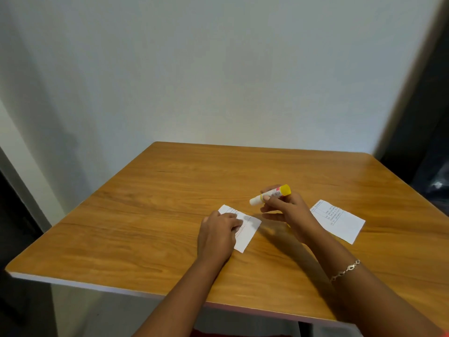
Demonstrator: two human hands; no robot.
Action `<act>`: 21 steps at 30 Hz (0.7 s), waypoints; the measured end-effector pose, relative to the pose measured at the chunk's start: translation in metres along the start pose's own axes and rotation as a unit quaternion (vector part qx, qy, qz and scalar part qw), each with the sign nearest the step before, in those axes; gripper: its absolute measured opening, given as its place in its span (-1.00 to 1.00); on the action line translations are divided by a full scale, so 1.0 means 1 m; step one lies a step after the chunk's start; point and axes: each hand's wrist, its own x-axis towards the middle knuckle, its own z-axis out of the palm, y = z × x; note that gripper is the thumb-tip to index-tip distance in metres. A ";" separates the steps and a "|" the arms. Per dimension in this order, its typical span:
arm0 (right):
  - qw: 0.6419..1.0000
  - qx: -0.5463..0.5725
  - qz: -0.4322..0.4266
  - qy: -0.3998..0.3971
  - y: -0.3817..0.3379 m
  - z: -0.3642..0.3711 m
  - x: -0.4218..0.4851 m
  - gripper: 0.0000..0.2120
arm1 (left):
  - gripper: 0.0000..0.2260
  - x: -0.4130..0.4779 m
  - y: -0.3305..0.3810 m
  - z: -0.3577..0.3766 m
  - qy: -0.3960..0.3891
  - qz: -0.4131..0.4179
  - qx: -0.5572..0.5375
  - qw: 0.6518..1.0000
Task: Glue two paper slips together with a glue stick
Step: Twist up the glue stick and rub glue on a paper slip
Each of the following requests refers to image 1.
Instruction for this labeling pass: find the person's left hand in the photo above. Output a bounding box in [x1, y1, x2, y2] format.
[197, 211, 243, 265]

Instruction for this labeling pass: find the person's right hand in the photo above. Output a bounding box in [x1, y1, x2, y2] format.
[260, 185, 322, 245]

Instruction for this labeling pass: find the white and yellow glue stick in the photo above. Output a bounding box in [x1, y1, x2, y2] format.
[249, 184, 292, 207]

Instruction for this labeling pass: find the white paper slip with lines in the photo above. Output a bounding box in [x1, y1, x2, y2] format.
[218, 204, 262, 254]

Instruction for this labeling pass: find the person's right forearm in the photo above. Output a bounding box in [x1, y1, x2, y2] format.
[304, 226, 444, 337]

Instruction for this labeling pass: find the person's left forearm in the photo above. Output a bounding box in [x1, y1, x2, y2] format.
[133, 257, 230, 337]

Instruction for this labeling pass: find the wooden table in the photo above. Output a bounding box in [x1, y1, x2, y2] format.
[5, 141, 449, 330]

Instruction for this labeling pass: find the white paper slip with writing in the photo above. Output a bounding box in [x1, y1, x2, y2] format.
[310, 199, 366, 245]

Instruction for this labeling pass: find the silver chain bracelet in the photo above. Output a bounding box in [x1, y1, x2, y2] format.
[330, 260, 361, 283]

